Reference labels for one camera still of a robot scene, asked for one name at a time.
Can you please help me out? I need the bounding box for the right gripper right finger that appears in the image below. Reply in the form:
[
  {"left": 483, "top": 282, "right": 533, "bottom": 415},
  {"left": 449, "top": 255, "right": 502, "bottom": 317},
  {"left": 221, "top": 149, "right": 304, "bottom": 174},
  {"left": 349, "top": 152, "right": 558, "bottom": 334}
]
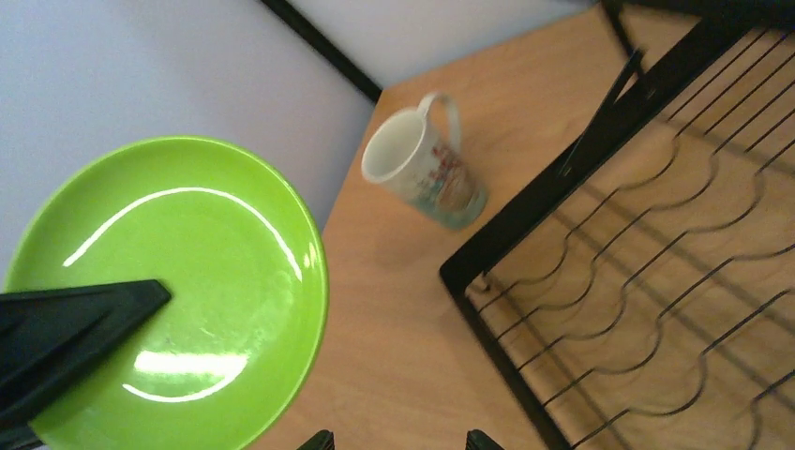
[{"left": 465, "top": 429, "right": 504, "bottom": 450}]

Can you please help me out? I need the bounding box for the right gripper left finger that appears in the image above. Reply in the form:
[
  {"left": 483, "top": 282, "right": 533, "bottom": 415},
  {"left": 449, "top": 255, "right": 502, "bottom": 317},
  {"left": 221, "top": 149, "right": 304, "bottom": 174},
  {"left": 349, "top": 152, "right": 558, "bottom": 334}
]
[{"left": 298, "top": 429, "right": 336, "bottom": 450}]

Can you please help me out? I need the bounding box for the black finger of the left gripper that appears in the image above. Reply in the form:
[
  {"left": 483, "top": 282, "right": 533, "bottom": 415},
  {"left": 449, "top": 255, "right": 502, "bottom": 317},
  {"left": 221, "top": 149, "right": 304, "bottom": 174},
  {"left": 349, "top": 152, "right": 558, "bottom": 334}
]
[{"left": 1, "top": 279, "right": 172, "bottom": 449}]

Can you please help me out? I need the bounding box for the green plate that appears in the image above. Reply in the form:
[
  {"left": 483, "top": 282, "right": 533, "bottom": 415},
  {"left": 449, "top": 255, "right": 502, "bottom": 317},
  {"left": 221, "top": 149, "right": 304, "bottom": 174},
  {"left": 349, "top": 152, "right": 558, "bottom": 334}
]
[{"left": 6, "top": 136, "right": 329, "bottom": 449}]

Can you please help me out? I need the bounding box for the black wire dish rack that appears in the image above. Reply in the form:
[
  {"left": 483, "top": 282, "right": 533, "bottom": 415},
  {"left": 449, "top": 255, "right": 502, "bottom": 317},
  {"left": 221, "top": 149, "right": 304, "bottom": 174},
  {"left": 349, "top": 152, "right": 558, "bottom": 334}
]
[{"left": 440, "top": 1, "right": 794, "bottom": 449}]

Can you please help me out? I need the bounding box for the tall seashell mug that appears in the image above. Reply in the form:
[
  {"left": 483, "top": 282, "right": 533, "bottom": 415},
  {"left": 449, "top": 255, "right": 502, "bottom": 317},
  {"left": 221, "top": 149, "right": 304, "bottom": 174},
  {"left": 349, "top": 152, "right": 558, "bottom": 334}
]
[{"left": 361, "top": 92, "right": 488, "bottom": 230}]

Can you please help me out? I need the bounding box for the left black corner post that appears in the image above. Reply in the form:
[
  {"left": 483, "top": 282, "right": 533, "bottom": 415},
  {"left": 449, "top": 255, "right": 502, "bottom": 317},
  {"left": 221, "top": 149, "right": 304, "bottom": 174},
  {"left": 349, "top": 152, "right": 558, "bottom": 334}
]
[{"left": 261, "top": 0, "right": 383, "bottom": 104}]

